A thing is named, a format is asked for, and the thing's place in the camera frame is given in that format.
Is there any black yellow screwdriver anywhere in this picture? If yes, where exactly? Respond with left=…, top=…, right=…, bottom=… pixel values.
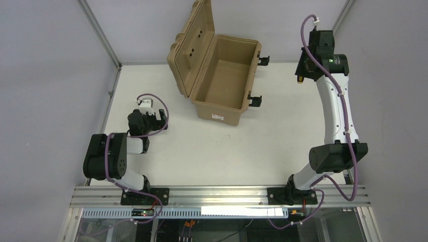
left=297, top=76, right=304, bottom=84

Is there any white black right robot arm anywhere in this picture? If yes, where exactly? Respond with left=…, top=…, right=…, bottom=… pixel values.
left=267, top=29, right=368, bottom=206

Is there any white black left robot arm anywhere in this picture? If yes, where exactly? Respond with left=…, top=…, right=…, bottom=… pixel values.
left=83, top=109, right=170, bottom=206

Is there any black bin latch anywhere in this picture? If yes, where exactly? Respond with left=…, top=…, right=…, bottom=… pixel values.
left=257, top=55, right=270, bottom=66
left=247, top=94, right=262, bottom=107

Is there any tan plastic bin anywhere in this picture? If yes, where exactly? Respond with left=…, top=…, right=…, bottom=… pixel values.
left=167, top=1, right=262, bottom=126

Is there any black bin latch front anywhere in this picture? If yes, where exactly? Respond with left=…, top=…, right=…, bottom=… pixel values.
left=247, top=94, right=262, bottom=107

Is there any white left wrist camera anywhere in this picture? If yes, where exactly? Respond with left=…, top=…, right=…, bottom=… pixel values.
left=136, top=97, right=154, bottom=115

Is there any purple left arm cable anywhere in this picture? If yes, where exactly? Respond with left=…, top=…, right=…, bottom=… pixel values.
left=79, top=93, right=170, bottom=239

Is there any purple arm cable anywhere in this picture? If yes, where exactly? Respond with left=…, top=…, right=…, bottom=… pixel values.
left=79, top=93, right=170, bottom=239
left=267, top=14, right=359, bottom=230

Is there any aluminium mounting rail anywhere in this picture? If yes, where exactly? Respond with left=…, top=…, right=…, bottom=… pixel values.
left=70, top=185, right=371, bottom=208

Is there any grey slotted cable duct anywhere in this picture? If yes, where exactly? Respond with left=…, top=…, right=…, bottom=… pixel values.
left=82, top=206, right=289, bottom=219

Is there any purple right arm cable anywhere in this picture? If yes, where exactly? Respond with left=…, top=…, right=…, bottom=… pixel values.
left=267, top=14, right=359, bottom=230

